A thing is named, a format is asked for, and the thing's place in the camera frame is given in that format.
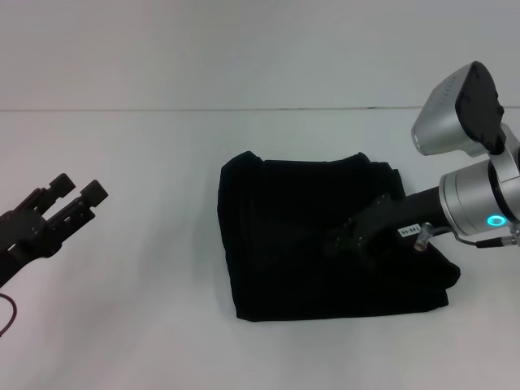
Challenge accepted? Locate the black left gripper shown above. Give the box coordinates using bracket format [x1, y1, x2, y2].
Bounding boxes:
[0, 173, 110, 288]

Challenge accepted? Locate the black shirt with FREE print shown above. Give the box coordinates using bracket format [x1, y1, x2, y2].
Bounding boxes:
[219, 150, 462, 323]

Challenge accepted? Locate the reddish brown cable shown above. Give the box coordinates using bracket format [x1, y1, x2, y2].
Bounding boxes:
[0, 292, 18, 337]
[430, 225, 520, 248]

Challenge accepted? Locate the silver metal connector plug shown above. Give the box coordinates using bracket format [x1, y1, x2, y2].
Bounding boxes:
[413, 222, 436, 251]

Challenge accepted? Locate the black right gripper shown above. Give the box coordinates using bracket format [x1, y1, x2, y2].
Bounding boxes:
[316, 186, 444, 263]

